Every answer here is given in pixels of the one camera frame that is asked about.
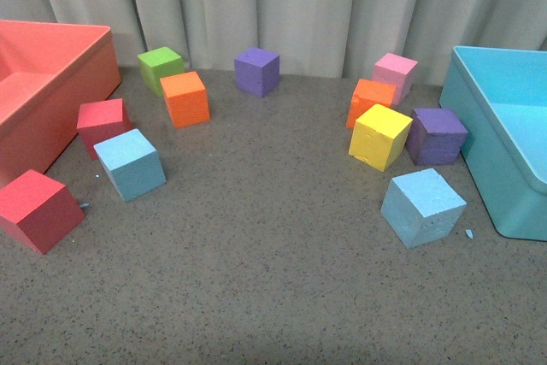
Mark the blue foam cube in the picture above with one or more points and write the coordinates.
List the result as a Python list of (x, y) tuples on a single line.
[(132, 164), (421, 207)]

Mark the purple foam cube back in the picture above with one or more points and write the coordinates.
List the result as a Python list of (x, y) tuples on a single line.
[(257, 71)]

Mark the purple foam cube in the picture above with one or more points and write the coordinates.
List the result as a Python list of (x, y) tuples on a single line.
[(257, 71), (435, 137)]

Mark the orange foam cube left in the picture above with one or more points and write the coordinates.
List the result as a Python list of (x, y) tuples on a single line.
[(186, 99)]

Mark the orange foam cube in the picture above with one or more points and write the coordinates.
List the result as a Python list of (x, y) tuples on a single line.
[(366, 94), (186, 99)]

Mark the yellow foam cube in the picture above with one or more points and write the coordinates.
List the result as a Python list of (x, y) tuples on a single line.
[(379, 136)]

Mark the orange foam cube right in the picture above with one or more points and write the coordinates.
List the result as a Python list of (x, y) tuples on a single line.
[(366, 94)]

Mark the pink foam cube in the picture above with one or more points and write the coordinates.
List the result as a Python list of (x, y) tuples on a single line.
[(395, 70)]

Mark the green foam cube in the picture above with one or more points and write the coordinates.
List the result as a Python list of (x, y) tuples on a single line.
[(159, 63)]

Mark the grey curtain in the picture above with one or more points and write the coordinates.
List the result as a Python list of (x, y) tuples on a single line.
[(329, 38)]

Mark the purple foam cube right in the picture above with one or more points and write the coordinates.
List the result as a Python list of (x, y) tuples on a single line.
[(435, 137)]

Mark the red foam cube back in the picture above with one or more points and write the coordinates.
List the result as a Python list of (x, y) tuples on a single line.
[(99, 121)]

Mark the red foam cube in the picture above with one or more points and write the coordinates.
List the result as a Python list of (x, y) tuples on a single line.
[(99, 121), (38, 211)]

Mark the pink plastic bin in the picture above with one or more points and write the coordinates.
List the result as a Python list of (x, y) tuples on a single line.
[(47, 71)]

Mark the light blue plastic bin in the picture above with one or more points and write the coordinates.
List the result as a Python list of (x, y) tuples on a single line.
[(499, 95)]

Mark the red foam cube front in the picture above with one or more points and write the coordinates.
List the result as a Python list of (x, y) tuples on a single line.
[(38, 211)]

